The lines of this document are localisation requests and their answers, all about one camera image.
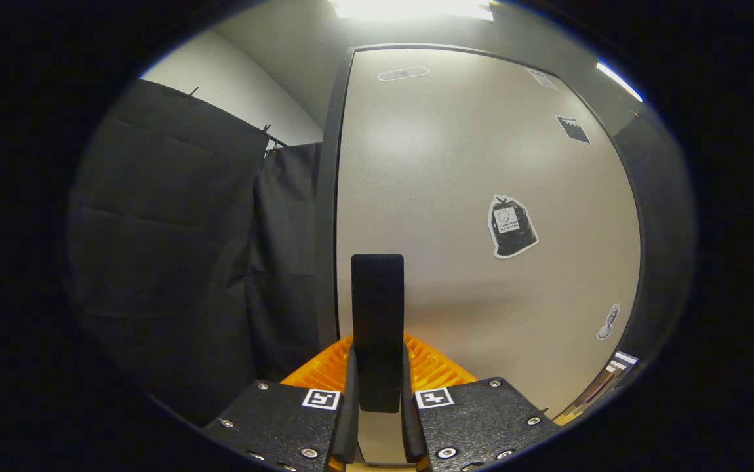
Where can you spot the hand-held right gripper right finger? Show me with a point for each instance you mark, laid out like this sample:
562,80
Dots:
482,419

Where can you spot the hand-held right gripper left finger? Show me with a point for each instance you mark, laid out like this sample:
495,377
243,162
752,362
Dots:
285,419

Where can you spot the grey cabinet door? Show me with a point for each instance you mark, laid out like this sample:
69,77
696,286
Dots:
449,164

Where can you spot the white book with dark spine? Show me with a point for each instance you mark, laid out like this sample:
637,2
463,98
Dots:
618,368

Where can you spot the black backdrop cloth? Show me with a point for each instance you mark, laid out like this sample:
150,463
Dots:
167,262

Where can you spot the large ceiling light panel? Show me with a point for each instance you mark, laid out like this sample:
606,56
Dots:
410,8

